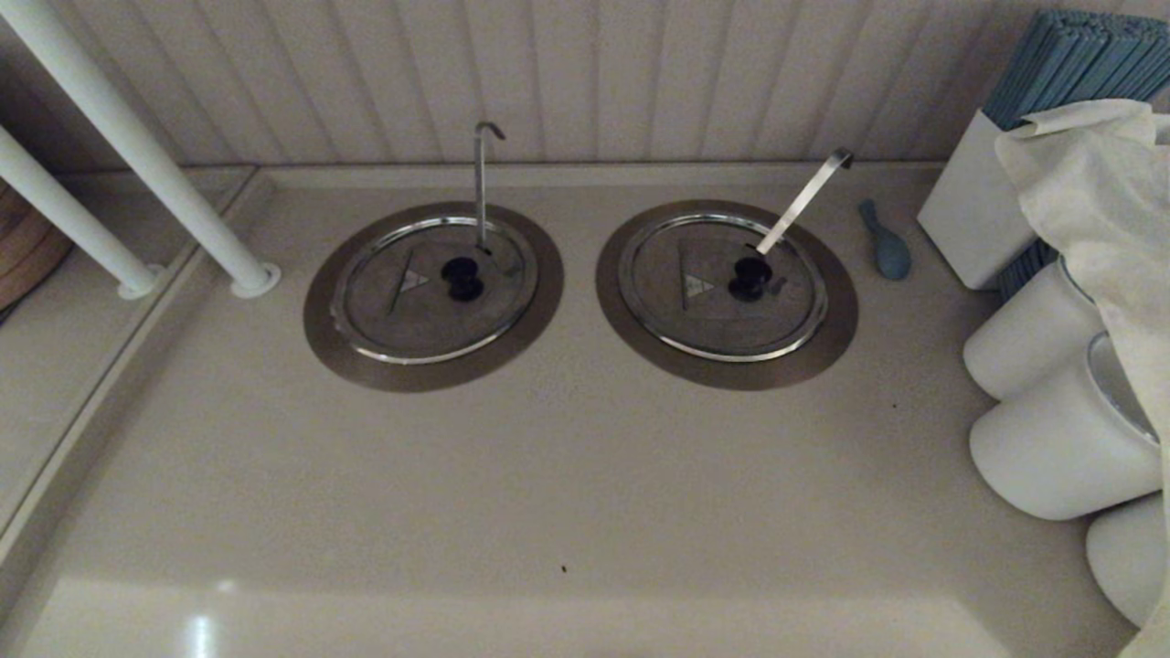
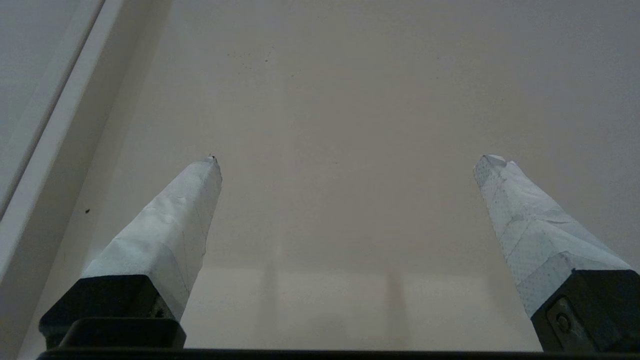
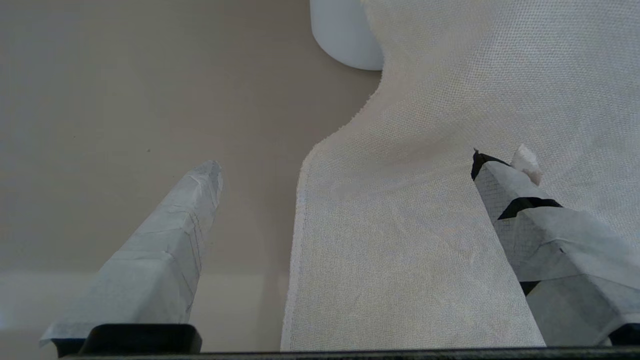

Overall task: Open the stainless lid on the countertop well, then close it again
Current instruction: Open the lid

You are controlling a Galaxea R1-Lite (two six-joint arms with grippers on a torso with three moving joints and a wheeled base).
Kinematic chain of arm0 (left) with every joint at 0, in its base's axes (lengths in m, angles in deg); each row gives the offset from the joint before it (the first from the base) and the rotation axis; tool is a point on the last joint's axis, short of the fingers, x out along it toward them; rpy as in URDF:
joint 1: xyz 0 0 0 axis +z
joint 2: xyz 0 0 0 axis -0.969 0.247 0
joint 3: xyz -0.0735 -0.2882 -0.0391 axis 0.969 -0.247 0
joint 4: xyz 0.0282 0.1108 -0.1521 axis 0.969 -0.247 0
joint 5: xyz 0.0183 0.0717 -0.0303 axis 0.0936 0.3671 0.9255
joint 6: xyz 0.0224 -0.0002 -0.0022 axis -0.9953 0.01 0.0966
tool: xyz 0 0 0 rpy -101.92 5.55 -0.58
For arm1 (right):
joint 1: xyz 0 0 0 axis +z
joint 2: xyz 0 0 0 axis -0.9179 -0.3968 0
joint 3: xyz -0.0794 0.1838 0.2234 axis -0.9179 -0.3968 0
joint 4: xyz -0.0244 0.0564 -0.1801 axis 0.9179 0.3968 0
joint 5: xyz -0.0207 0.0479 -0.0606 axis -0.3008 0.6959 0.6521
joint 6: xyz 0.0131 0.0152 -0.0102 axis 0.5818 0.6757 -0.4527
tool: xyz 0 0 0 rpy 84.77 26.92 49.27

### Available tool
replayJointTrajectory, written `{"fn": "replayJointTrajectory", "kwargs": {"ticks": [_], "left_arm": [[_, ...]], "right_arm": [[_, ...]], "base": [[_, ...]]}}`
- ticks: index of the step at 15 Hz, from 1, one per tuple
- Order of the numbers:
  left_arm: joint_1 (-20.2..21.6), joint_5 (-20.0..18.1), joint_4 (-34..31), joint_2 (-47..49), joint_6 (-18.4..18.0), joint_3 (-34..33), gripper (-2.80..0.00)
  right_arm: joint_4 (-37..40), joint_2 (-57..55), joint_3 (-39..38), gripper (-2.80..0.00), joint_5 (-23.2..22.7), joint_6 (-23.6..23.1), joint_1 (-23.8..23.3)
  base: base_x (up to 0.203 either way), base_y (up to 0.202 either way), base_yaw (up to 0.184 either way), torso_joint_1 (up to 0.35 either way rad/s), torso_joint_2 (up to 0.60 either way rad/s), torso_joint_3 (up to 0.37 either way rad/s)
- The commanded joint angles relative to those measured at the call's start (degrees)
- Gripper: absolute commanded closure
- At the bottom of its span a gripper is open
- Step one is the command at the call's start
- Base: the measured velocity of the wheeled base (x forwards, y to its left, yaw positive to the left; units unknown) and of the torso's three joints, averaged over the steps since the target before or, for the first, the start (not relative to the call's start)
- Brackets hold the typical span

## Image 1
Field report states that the steel ladle handle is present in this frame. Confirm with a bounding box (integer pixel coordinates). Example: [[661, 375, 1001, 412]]
[[755, 148, 855, 257], [473, 122, 506, 255]]

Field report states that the hinged steel lid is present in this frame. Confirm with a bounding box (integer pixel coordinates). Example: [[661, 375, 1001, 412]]
[[331, 216, 538, 365], [618, 213, 829, 363]]

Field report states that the blue plastic spoon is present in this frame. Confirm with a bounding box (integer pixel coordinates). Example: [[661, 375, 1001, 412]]
[[857, 199, 913, 281]]

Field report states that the white rectangular holder box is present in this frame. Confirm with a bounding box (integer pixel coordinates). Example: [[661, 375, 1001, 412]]
[[917, 108, 1043, 292]]

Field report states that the white cylindrical container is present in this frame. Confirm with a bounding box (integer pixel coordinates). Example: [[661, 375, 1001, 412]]
[[963, 258, 1112, 401], [1085, 493, 1170, 630], [969, 331, 1166, 522]]

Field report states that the thick white shelf pole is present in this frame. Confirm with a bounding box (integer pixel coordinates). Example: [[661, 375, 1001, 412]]
[[0, 0, 282, 300]]

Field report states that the white crumpled cloth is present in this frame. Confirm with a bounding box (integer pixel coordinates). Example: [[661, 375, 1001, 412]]
[[994, 99, 1170, 658]]

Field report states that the thin white shelf pole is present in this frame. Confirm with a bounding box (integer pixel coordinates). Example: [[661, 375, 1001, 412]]
[[0, 123, 167, 301]]

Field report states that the blue stick bundle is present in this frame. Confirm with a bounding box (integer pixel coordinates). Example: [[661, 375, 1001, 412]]
[[983, 9, 1170, 132]]

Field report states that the brown metal well ring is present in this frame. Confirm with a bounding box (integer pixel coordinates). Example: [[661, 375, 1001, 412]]
[[596, 199, 859, 392], [303, 201, 565, 394]]

